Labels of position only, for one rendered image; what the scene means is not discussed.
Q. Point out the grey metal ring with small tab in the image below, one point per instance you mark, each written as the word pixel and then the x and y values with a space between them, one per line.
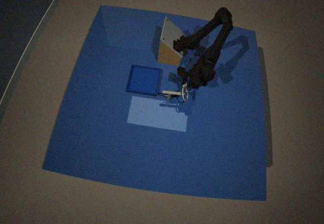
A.
pixel 185 86

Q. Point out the dark grey t-shaped steel stake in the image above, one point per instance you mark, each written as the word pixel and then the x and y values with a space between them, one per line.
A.
pixel 170 93

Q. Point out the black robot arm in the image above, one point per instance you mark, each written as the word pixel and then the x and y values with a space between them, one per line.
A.
pixel 222 16

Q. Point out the blue square tray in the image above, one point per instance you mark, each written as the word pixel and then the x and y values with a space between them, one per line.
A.
pixel 143 80

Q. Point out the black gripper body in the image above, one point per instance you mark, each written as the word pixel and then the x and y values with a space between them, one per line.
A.
pixel 182 72

